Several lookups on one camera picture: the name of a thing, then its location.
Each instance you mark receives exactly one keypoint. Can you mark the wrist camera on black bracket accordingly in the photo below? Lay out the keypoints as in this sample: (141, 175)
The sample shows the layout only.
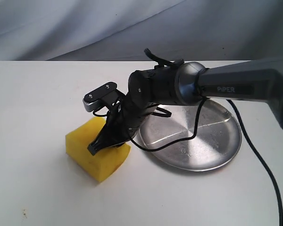
(103, 96)

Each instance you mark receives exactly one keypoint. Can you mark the grey-blue backdrop cloth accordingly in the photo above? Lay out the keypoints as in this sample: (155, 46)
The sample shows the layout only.
(120, 30)

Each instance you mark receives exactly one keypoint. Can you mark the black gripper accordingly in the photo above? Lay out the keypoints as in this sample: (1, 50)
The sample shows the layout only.
(121, 125)

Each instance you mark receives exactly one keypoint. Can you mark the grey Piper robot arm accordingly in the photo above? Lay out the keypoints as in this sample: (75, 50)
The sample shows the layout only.
(183, 84)

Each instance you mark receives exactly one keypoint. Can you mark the yellow cube sponge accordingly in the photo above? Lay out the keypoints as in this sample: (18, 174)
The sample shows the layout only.
(104, 163)

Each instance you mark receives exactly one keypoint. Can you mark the round steel plate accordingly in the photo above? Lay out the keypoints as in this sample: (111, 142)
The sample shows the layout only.
(217, 142)

